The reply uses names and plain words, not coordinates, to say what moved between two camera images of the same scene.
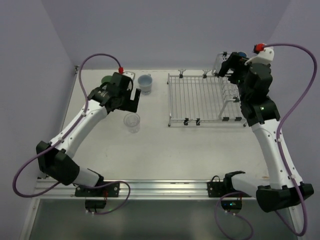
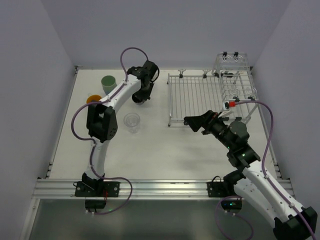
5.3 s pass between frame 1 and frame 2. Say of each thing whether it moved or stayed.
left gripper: moved
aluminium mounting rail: stayed
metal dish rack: stayed
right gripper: moved
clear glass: stayed
